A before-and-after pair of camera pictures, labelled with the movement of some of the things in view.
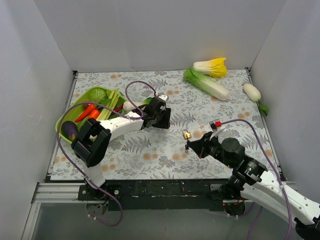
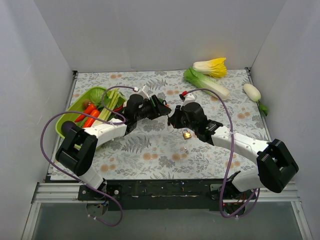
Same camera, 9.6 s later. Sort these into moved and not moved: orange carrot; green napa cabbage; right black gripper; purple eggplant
Moved: right black gripper
Not moved: purple eggplant; orange carrot; green napa cabbage
